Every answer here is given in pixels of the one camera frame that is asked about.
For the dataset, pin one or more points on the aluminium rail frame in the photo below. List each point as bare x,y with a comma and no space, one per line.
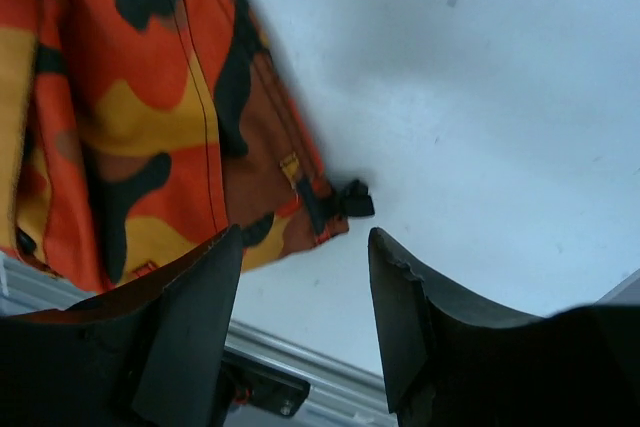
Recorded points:
339,395

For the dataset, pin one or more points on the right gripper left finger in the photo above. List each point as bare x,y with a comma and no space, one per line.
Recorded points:
147,353

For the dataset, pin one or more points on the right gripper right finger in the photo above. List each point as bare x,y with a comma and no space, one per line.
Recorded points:
451,357

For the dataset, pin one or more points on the orange camouflage trousers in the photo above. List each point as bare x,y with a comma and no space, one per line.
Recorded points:
133,131

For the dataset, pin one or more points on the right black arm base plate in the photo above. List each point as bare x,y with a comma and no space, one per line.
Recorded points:
243,381

